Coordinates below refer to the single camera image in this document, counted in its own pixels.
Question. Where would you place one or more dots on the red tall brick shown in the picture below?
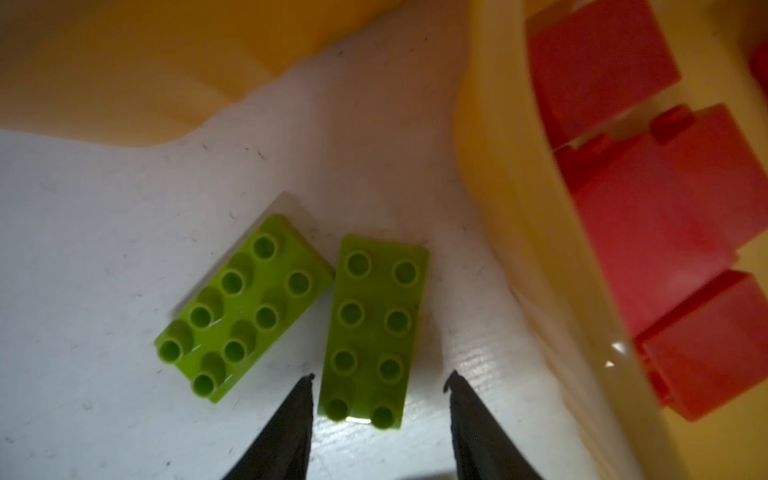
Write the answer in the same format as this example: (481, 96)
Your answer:
(667, 210)

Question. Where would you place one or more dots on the yellow tray middle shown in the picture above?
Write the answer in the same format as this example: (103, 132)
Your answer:
(532, 229)

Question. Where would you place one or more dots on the small red brick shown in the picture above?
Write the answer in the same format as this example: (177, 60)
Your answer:
(758, 65)

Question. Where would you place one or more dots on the green brick diagonal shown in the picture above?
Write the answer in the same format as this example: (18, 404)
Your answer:
(273, 277)

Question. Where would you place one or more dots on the yellow tray far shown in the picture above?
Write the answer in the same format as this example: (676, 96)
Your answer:
(140, 73)

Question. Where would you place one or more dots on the green brick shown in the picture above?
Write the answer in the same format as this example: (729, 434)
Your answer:
(377, 295)

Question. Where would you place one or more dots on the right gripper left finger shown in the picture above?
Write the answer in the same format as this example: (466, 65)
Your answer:
(282, 449)

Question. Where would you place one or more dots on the yellow tray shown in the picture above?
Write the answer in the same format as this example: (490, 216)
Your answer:
(140, 73)
(532, 229)

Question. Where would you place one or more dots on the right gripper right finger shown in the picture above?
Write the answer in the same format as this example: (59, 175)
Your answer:
(482, 449)

